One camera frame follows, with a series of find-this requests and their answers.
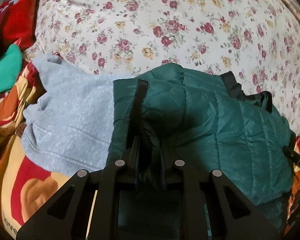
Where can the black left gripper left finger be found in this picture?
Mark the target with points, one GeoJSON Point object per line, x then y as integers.
{"type": "Point", "coordinates": [87, 205]}

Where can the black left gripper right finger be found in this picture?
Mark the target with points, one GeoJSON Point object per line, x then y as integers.
{"type": "Point", "coordinates": [196, 200]}

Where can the dark green quilted puffer jacket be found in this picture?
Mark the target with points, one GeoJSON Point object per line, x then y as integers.
{"type": "Point", "coordinates": [181, 107]}

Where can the light grey fleece sweatshirt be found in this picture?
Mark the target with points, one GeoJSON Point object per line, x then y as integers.
{"type": "Point", "coordinates": [71, 125]}

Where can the yellow red patterned blanket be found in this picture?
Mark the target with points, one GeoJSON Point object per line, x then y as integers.
{"type": "Point", "coordinates": [24, 186]}

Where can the white floral quilt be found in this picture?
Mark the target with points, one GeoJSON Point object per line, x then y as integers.
{"type": "Point", "coordinates": [257, 40]}

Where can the teal green garment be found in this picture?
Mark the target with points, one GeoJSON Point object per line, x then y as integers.
{"type": "Point", "coordinates": [10, 66]}

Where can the red garment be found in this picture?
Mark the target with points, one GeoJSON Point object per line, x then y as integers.
{"type": "Point", "coordinates": [18, 23]}

